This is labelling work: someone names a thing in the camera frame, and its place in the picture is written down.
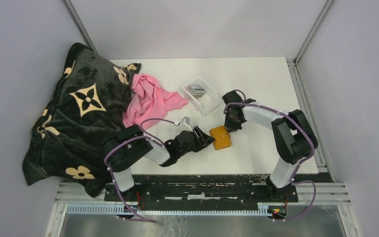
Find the yellow leather card holder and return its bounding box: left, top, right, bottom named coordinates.
left=209, top=126, right=232, bottom=151

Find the white plastic tray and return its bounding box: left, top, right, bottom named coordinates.
left=182, top=76, right=222, bottom=116

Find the stack of credit cards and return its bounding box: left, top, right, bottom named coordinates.
left=187, top=84, right=206, bottom=97

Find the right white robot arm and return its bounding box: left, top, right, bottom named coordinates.
left=222, top=90, right=318, bottom=201

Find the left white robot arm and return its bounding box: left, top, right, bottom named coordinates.
left=102, top=125, right=215, bottom=201

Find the pink cloth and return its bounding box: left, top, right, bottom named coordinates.
left=123, top=74, right=188, bottom=127

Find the black floral blanket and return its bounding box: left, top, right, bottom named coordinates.
left=22, top=42, right=142, bottom=197

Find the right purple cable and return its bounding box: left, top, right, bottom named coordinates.
left=223, top=89, right=317, bottom=222

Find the purple cable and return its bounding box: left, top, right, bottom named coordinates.
left=104, top=118, right=184, bottom=223
left=223, top=89, right=317, bottom=222

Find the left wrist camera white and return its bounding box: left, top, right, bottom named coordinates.
left=179, top=117, right=192, bottom=131

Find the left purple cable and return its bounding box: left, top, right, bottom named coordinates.
left=104, top=118, right=184, bottom=223

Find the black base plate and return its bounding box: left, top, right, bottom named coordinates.
left=104, top=174, right=300, bottom=211

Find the white slotted cable duct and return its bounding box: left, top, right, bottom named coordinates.
left=66, top=204, right=271, bottom=217

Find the aluminium frame rail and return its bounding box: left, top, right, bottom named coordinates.
left=287, top=59, right=351, bottom=206

